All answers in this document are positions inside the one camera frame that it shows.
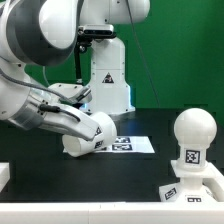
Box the white lamp bulb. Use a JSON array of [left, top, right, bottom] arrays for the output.
[[174, 108, 217, 171]]

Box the white lamp base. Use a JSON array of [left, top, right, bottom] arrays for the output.
[[159, 160, 224, 204]]

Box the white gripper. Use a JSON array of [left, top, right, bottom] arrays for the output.
[[39, 83, 98, 141]]

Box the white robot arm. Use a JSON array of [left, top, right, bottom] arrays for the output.
[[0, 0, 150, 141]]

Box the grey camera cable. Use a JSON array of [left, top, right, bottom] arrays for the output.
[[42, 66, 51, 88]]

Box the white lamp shade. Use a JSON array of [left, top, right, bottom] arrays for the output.
[[62, 112, 117, 157]]

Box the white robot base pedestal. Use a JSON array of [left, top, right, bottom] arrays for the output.
[[82, 38, 135, 115]]

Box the printed marker sheet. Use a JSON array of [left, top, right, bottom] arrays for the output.
[[63, 135, 156, 155]]

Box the white left border block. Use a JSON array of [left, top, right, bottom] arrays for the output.
[[0, 163, 10, 192]]

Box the camera on black stand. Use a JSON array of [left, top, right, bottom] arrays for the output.
[[74, 24, 116, 84]]

